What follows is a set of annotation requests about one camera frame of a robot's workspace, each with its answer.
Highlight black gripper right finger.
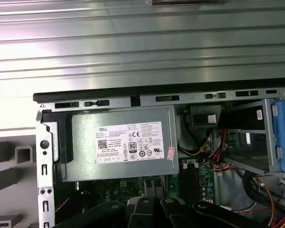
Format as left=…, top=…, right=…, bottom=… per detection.
left=159, top=197, right=269, bottom=228

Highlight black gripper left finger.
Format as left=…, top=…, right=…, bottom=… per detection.
left=53, top=196, right=159, bottom=228

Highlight orange power wire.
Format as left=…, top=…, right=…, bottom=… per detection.
left=248, top=175, right=285, bottom=228

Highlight green motherboard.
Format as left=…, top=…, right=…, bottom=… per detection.
left=54, top=161, right=216, bottom=214

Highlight black RAM slot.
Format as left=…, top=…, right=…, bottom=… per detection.
left=194, top=165, right=200, bottom=207
left=189, top=165, right=195, bottom=207

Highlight grey power supply unit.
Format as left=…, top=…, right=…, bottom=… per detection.
left=61, top=106, right=181, bottom=183

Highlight black open PC case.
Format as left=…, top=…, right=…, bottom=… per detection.
left=33, top=86, right=285, bottom=228

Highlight grey metal drive cage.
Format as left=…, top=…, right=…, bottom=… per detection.
left=217, top=97, right=280, bottom=174

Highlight grey parts rack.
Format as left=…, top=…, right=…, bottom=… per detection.
left=0, top=135, right=38, bottom=228

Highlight yellow black power wires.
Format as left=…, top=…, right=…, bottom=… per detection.
left=179, top=140, right=211, bottom=157

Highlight red orange wire bundle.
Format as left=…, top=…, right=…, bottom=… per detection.
left=204, top=129, right=230, bottom=168

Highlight black cable bundle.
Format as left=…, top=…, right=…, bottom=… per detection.
left=242, top=170, right=276, bottom=214

